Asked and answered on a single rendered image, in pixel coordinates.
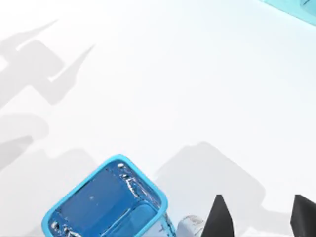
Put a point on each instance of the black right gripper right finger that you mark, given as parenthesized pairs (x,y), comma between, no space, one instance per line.
(304,217)

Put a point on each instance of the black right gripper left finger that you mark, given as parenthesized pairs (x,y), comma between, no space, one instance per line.
(219,219)

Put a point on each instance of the white shoe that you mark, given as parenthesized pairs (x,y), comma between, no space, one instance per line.
(191,225)

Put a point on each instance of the blue square basket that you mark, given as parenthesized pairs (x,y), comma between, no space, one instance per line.
(106,205)

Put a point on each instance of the light blue rack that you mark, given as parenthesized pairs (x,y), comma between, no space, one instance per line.
(300,8)

